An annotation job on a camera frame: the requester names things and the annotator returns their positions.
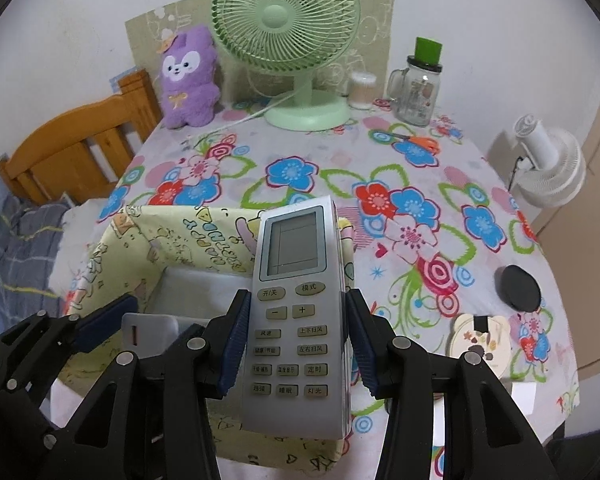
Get green desk fan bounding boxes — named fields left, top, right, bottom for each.
left=210, top=0, right=362, bottom=132

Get orange handled scissors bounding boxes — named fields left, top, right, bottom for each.
left=370, top=130, right=440, bottom=156

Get white power adapter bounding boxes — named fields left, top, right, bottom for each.
left=121, top=312, right=181, bottom=361

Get white quilt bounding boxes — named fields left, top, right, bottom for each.
left=50, top=197, right=116, bottom=291

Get black round disc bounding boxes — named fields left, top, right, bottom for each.
left=496, top=264, right=542, bottom=312

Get grey plaid bedding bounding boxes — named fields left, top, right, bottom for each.
left=0, top=192, right=71, bottom=318

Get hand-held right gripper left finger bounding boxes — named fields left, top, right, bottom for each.
left=50, top=289, right=252, bottom=480

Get yellow printed fabric storage box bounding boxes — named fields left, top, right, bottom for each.
left=50, top=205, right=358, bottom=480

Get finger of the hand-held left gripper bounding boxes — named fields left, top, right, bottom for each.
left=0, top=294, right=140, bottom=480

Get white fan cable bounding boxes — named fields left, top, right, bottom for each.
left=200, top=91, right=298, bottom=133

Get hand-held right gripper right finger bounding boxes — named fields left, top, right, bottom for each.
left=345, top=290, right=548, bottom=480

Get purple plush toy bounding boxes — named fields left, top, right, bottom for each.
left=157, top=30, right=222, bottom=129

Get black fan cable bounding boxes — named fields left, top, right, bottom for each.
left=509, top=156, right=529, bottom=191

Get clear cotton swab jar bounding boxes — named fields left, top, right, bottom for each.
left=347, top=71, right=376, bottom=110

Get grey air conditioner remote control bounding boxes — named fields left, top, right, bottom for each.
left=240, top=199, right=353, bottom=440

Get round hedgehog compact mirror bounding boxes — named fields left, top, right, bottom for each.
left=447, top=312, right=512, bottom=378

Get white circulator fan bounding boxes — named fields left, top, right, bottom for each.
left=507, top=114, right=587, bottom=207

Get glass mug jar green lid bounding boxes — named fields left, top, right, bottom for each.
left=386, top=37, right=445, bottom=127

